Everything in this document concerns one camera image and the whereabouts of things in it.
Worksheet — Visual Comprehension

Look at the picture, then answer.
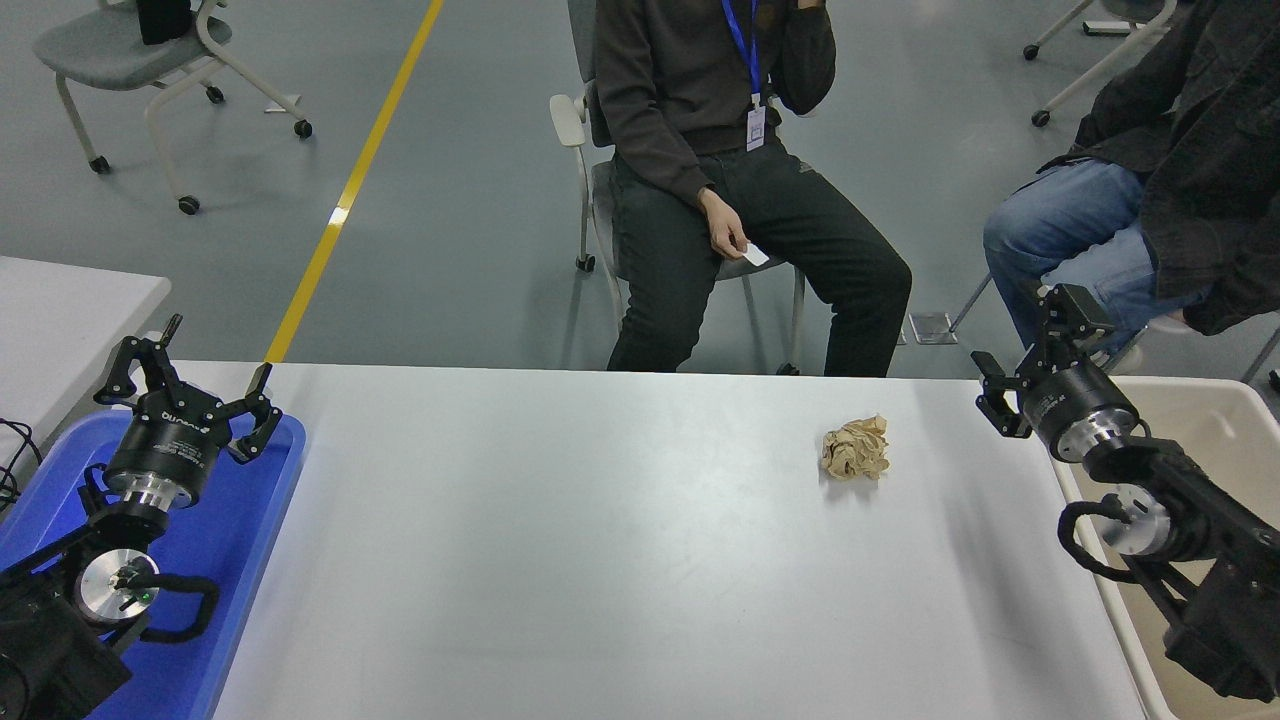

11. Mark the white side table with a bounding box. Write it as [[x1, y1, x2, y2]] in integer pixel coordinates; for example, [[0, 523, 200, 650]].
[[0, 256, 172, 471]]

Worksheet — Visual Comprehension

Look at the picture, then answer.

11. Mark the seated person in jeans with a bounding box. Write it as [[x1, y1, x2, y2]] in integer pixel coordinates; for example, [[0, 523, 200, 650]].
[[982, 0, 1280, 376]]

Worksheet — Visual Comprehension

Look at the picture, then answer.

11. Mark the white-legged wheeled chair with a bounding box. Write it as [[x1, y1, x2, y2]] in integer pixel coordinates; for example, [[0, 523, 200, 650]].
[[1022, 0, 1199, 129]]

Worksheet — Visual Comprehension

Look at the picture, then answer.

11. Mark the crumpled tan paper ball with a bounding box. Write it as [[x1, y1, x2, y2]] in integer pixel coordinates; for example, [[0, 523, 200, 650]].
[[820, 414, 890, 481]]

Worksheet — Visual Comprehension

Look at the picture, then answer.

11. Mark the black bag on chair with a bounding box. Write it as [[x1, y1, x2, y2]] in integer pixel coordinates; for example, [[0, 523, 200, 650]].
[[137, 0, 196, 46]]

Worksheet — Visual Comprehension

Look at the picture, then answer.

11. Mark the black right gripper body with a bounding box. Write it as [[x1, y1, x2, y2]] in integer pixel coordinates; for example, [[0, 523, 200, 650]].
[[1020, 364, 1138, 447]]

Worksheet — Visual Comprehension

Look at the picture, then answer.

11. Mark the large pale beige bin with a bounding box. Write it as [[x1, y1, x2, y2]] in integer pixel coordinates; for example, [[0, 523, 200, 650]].
[[1030, 377, 1280, 720]]

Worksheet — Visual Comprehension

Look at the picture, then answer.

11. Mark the blue plastic tray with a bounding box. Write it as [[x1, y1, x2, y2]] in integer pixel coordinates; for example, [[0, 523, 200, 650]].
[[0, 408, 307, 720]]

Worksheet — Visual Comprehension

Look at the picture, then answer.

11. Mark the black cable bundle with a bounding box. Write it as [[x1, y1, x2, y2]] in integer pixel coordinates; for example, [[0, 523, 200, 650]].
[[0, 415, 46, 516]]

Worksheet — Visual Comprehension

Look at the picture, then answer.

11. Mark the white-armed chair under person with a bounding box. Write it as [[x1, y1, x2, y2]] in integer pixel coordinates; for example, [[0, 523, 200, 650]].
[[549, 0, 807, 376]]

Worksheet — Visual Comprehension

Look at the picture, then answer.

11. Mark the seated person with lanyard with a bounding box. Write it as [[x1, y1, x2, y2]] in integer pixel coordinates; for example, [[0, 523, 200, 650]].
[[593, 0, 914, 378]]

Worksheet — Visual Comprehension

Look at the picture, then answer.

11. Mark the white-seated chair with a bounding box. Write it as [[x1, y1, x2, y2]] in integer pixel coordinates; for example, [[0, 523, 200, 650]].
[[946, 272, 1280, 386]]

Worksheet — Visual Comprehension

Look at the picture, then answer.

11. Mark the person's right hand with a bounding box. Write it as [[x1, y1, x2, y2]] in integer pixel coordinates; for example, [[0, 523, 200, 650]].
[[697, 187, 751, 260]]

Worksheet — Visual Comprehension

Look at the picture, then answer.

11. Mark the grey wheeled office chair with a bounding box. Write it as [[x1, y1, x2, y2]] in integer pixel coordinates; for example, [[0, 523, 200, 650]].
[[33, 0, 314, 216]]

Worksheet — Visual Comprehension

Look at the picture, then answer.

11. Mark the blue lanyard with badge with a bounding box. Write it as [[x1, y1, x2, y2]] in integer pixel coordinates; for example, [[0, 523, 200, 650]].
[[721, 0, 769, 153]]

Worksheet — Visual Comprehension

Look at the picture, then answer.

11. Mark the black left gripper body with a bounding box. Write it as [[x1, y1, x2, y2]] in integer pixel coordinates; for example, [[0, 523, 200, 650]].
[[104, 390, 233, 491]]

